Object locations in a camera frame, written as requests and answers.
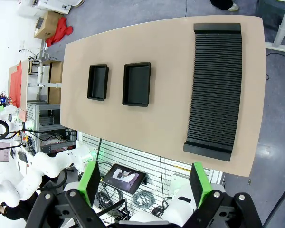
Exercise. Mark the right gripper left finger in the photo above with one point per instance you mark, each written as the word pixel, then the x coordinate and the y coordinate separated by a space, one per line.
pixel 89 180

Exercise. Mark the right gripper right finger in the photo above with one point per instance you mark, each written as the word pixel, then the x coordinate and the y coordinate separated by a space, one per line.
pixel 202 183

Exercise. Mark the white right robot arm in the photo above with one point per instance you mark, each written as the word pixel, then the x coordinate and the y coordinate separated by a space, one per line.
pixel 178 206

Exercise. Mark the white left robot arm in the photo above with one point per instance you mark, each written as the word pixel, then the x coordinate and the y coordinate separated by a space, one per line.
pixel 45 166

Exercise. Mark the black ESD tray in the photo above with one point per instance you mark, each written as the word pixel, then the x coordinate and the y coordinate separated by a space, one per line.
pixel 136 85
pixel 97 82

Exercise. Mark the black tablet screen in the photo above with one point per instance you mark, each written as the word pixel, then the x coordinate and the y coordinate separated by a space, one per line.
pixel 123 178

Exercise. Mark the black slotted board rack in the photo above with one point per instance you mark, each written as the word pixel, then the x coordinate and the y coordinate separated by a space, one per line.
pixel 213 95

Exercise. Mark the tall cardboard box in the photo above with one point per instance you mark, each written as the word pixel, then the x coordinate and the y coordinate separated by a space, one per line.
pixel 55 78

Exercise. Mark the white tube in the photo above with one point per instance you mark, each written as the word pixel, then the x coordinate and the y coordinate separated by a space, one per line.
pixel 43 76

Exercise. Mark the flat red cloth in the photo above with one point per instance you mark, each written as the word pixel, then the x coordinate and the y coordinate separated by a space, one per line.
pixel 15 88

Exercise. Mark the crumpled red cloth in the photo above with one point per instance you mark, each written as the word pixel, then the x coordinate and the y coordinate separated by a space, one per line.
pixel 61 31

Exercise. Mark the small cardboard box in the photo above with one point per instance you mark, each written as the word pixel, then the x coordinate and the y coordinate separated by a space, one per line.
pixel 47 26

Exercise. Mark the white side table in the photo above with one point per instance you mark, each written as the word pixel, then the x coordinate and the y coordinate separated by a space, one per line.
pixel 283 23

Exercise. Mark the white plastic appliance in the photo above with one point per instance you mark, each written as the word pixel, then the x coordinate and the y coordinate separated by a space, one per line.
pixel 50 4

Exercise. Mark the aluminium profile frame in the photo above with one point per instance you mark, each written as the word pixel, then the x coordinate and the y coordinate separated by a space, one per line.
pixel 44 107

